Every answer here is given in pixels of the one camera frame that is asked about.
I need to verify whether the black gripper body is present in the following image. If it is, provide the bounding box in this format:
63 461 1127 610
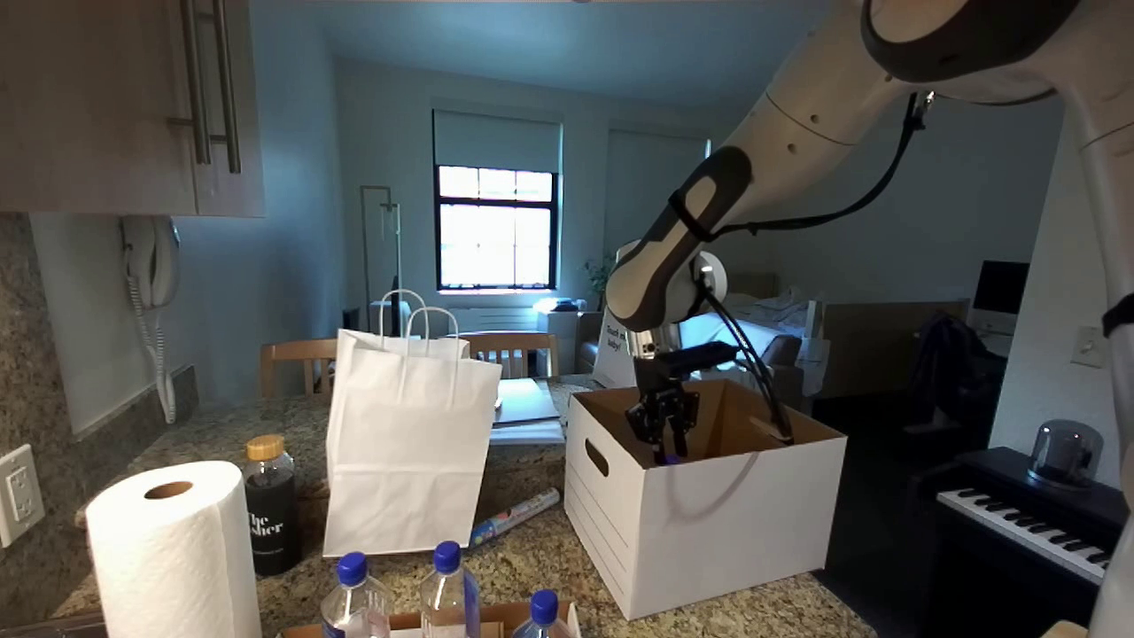
623 360 703 434

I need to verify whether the white cardboard box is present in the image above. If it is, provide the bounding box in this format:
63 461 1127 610
559 376 851 624

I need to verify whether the long blue foil box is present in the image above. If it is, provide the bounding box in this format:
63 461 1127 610
469 486 565 551

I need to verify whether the brown cardboard box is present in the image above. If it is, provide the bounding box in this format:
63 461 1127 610
821 301 936 402

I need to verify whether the clear bottle blue cap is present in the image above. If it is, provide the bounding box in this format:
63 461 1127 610
418 538 487 638
515 590 576 638
318 551 394 638

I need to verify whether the dark bottle yellow cap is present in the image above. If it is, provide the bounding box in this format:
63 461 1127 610
240 434 305 583

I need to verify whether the white printed shopping bag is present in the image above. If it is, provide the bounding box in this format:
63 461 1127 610
592 308 650 391

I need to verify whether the white flat board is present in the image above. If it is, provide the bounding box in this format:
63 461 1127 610
488 376 568 450

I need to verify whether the green house plant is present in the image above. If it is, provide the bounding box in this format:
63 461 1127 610
583 256 620 308

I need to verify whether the white bedding pile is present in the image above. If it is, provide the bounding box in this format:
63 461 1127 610
677 293 830 398

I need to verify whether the wooden chair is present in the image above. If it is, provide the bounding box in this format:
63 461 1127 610
257 337 343 403
459 330 559 384

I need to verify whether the black framed window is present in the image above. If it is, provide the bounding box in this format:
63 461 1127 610
433 158 559 293

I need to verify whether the white paper bag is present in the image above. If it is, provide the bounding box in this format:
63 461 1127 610
318 287 506 561

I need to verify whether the black bag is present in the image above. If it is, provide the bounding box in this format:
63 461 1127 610
917 317 1010 442

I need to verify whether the thin metal floor stand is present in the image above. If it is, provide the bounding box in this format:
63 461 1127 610
357 181 409 334

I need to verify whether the white window blind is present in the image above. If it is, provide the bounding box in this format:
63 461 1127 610
430 105 568 178

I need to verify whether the black piano keyboard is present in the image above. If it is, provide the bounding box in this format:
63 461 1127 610
916 442 1131 638

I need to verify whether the black monitor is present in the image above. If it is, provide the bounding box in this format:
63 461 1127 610
972 258 1033 318

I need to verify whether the glass jar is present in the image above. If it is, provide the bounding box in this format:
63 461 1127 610
1026 416 1106 489

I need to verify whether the white paper towel roll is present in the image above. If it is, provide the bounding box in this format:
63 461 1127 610
81 458 267 638

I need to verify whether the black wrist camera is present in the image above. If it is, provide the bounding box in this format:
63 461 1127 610
641 337 741 378

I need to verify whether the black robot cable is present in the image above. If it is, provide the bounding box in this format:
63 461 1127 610
669 89 936 448

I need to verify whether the white wall switch plate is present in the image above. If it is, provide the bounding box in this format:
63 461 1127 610
1070 323 1112 371

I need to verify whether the white wall phone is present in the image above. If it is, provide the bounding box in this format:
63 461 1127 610
117 212 186 428

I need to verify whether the metal cabinet handle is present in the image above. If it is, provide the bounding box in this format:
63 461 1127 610
162 0 244 178

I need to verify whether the white double switch plate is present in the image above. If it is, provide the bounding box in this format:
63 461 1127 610
0 441 49 553

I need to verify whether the beige wall cabinet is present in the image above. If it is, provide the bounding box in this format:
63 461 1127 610
0 0 267 223

